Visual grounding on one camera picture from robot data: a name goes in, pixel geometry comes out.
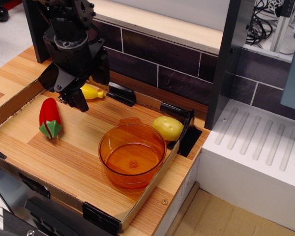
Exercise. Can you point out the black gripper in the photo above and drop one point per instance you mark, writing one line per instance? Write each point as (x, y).
(73, 63)

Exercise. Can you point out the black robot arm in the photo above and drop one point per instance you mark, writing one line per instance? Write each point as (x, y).
(69, 21)

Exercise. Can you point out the orange transparent plastic pot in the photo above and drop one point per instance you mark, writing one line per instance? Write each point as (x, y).
(131, 153)

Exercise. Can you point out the cardboard fence with black tape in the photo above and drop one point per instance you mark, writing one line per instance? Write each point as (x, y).
(69, 165)

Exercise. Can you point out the red toy chili pepper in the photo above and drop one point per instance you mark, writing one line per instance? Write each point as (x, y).
(50, 123)

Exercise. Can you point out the yellow toy potato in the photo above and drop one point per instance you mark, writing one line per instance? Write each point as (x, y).
(170, 128)

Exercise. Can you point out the black chair caster wheel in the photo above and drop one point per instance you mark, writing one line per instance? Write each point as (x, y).
(4, 15)

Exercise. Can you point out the brass screw in table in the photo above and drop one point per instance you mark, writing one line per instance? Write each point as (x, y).
(164, 202)

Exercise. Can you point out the black equipment at bottom left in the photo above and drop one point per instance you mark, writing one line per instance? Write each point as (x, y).
(30, 202)

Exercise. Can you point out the dark grey vertical panel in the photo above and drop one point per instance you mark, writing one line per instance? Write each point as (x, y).
(234, 37)

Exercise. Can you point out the white toy sink drainboard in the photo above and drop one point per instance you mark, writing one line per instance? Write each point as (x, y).
(248, 160)

